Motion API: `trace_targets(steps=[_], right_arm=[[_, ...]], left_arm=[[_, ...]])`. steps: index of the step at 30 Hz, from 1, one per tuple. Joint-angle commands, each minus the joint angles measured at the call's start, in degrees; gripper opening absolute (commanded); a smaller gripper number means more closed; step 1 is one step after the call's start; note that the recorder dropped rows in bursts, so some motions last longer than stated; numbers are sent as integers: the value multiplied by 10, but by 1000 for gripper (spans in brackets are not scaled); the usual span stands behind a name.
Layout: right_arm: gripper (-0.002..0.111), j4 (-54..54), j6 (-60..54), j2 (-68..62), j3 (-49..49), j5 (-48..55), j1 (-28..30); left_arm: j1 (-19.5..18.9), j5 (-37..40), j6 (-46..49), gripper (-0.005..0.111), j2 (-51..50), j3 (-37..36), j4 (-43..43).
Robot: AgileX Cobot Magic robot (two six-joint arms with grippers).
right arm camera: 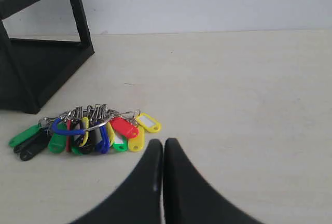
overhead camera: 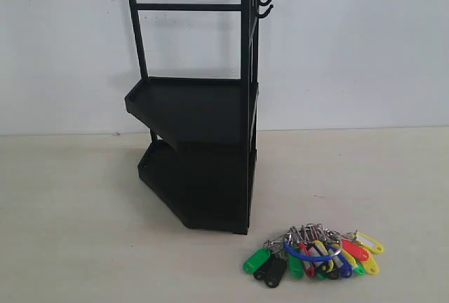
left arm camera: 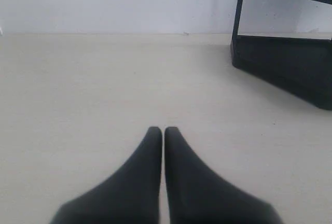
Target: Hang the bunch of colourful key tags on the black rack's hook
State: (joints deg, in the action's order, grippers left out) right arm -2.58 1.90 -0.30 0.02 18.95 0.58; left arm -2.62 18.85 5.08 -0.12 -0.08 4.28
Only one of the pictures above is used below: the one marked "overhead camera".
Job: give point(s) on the black two-tier storage rack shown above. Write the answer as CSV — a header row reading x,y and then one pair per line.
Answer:
x,y
202,155

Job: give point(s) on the bunch of colourful key tags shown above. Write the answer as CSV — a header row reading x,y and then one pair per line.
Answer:
x,y
315,252

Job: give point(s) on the black metal hook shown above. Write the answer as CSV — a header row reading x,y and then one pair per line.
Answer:
x,y
265,13
266,0

